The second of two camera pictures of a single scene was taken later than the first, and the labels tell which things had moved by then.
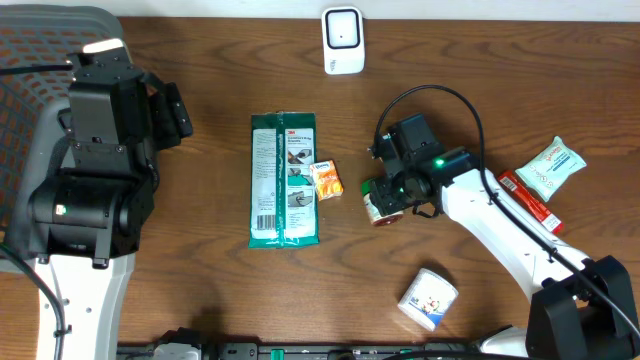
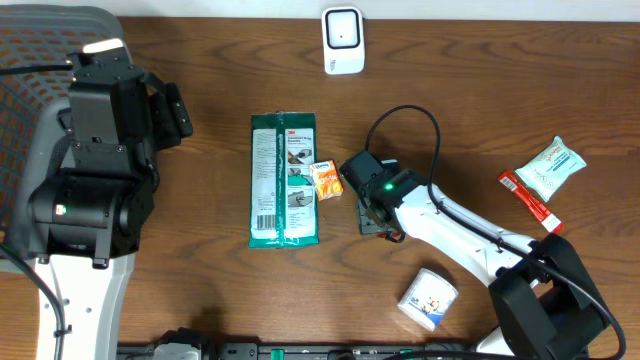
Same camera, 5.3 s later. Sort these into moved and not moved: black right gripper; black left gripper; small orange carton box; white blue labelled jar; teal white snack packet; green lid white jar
Moved: green lid white jar; black right gripper
Not moved: white blue labelled jar; small orange carton box; teal white snack packet; black left gripper
